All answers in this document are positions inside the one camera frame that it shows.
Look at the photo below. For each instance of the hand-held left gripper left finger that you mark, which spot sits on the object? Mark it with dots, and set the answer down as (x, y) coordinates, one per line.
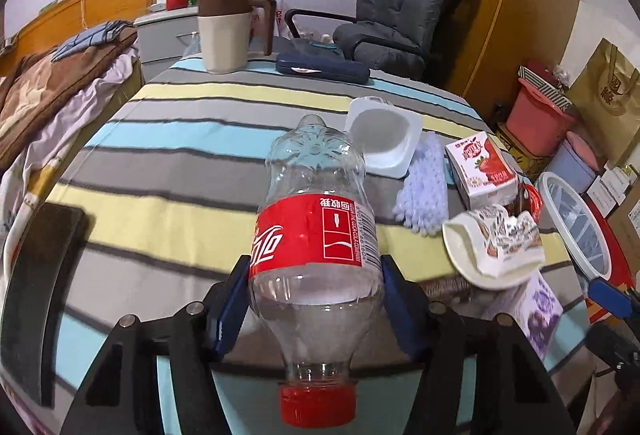
(232, 310)

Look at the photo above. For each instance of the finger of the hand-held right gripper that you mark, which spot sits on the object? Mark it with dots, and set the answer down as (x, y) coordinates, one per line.
(612, 352)
(607, 294)

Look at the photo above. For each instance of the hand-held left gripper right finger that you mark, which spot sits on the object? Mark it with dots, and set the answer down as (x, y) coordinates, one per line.
(397, 310)

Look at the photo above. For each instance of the white round trash bin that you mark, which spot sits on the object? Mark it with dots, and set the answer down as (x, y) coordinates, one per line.
(575, 220)

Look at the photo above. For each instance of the clear bottle with red label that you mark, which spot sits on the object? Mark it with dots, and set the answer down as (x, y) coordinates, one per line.
(310, 235)

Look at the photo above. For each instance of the red box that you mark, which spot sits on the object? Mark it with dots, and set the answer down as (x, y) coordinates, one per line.
(620, 270)

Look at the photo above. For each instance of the brown patterned wrapper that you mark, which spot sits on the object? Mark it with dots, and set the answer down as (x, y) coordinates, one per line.
(445, 286)

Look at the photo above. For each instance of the purple printed packet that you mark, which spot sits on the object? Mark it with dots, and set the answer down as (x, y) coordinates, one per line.
(542, 310)

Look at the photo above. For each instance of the brown cardboard box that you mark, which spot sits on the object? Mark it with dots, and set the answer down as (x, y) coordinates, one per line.
(627, 230)

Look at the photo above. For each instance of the crumpled white paper bowl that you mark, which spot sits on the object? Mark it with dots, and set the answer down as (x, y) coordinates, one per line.
(480, 260)

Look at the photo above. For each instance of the stack of white boxes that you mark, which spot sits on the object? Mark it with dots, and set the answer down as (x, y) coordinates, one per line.
(607, 190)

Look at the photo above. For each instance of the red clear plastic wrapper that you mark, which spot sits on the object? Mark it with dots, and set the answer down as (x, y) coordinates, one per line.
(531, 200)

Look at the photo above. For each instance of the lilac bristly cloth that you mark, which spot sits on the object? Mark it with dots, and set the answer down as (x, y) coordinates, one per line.
(422, 190)

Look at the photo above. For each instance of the lavender bin with pink lid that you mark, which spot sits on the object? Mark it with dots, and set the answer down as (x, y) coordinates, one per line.
(565, 160)

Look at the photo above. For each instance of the strawberry print milk carton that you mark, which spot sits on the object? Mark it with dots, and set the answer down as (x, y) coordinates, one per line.
(480, 170)

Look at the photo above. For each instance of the yellow printed box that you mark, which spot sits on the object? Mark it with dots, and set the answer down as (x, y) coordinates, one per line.
(520, 155)

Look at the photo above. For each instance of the white square plastic cup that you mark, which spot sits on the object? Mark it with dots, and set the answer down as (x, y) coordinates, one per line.
(380, 135)

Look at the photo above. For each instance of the pink plastic bucket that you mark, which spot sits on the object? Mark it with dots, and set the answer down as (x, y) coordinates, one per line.
(535, 120)

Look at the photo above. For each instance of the striped tablecloth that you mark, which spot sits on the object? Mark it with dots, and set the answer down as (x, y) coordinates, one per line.
(175, 125)

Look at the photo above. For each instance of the gold paper bag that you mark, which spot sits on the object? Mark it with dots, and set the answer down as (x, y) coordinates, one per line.
(605, 100)

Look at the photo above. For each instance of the striped paper bag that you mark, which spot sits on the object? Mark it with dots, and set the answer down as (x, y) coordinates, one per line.
(545, 85)

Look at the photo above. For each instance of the pale pink bed sheet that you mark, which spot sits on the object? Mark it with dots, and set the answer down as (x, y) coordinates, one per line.
(85, 105)

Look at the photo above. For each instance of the navy glasses case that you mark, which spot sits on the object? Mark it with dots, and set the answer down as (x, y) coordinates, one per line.
(325, 67)

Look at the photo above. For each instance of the beige and brown lidded mug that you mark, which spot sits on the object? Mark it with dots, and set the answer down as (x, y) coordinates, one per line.
(222, 40)

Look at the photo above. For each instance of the brown blanket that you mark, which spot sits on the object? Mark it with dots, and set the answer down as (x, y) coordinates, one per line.
(45, 90)

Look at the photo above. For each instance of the blue plaid folded cloth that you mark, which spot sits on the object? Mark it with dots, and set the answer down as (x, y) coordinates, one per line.
(90, 39)

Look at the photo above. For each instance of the grey cushioned armchair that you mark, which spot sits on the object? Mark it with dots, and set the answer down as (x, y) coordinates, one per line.
(395, 0)

